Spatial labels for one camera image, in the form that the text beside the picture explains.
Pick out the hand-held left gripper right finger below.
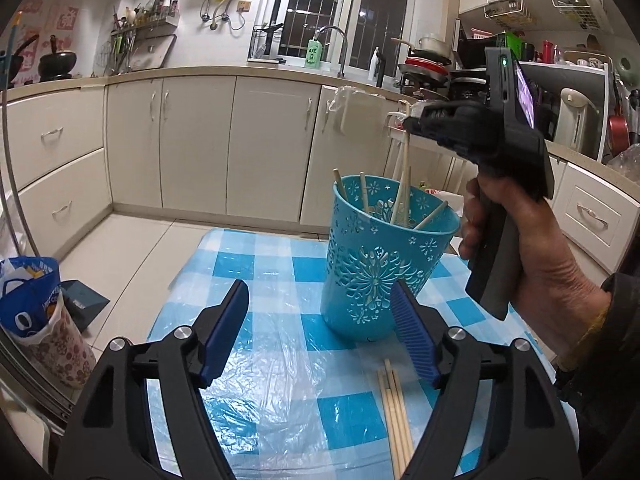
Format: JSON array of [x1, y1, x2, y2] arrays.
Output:
[[390, 280, 581, 480]]

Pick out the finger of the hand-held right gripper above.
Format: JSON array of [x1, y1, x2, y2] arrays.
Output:
[[403, 101, 441, 137]]

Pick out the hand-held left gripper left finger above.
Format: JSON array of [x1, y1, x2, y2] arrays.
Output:
[[65, 280, 250, 480]]

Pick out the blue plastic lattice cup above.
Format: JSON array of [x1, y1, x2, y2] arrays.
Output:
[[320, 174, 462, 343]]

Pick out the person's right forearm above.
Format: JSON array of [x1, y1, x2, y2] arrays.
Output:
[[552, 270, 640, 480]]

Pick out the person's right hand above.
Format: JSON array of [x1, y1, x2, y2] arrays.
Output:
[[459, 175, 613, 361]]

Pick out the dish rack with pots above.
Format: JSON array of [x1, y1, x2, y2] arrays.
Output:
[[397, 35, 481, 103]]

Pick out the white black bottle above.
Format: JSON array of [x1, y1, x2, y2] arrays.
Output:
[[370, 47, 386, 86]]

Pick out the white hanging plastic bag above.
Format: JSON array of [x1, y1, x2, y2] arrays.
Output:
[[325, 85, 388, 133]]

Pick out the white electric thermos pot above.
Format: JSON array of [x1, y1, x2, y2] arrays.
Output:
[[555, 87, 598, 153]]

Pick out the blue white checkered tablecloth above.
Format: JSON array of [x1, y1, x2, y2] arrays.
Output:
[[147, 227, 556, 480]]

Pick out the chrome kitchen faucet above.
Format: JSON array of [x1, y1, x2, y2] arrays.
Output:
[[316, 25, 349, 78]]

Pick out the kitchen window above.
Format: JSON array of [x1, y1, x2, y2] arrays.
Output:
[[277, 0, 418, 68]]

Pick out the red cooking pot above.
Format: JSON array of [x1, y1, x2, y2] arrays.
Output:
[[609, 115, 640, 166]]

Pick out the crumpled clear plastic bag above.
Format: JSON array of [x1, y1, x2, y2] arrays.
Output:
[[605, 145, 640, 183]]

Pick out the blue and floral bag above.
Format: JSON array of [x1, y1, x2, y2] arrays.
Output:
[[17, 292, 98, 388]]

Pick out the cream kitchen base cabinets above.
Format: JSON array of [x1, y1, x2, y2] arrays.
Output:
[[0, 65, 640, 281]]

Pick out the blue white plastic bag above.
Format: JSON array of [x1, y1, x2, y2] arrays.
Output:
[[0, 256, 63, 346]]

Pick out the wooden cutting board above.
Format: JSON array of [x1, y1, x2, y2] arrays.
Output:
[[131, 35, 177, 70]]

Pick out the black wok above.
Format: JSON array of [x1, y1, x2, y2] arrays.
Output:
[[39, 50, 78, 81]]

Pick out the hanging wire basket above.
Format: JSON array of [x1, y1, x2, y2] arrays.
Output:
[[550, 0, 601, 28], [482, 0, 536, 28]]

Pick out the black wire rack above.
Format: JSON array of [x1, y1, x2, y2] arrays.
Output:
[[250, 24, 286, 63]]

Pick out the wall shelf with bottles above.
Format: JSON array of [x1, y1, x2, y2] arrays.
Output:
[[110, 0, 181, 36]]

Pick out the pink wall poster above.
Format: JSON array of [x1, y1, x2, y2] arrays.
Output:
[[20, 0, 81, 81]]

